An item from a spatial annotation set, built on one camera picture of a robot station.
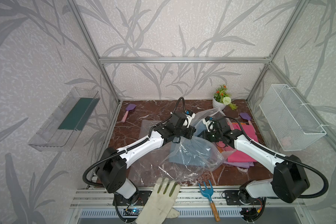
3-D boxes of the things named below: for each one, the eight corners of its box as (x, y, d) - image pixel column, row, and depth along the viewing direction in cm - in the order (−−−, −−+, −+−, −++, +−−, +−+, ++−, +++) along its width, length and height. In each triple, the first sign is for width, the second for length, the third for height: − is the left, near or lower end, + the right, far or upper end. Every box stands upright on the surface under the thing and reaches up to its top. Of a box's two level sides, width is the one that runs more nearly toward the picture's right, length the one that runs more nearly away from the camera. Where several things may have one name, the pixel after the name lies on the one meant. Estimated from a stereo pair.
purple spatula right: (249, 125, 107) (250, 123, 105) (239, 115, 114) (240, 112, 112) (253, 123, 108) (255, 121, 106) (243, 113, 115) (244, 111, 113)
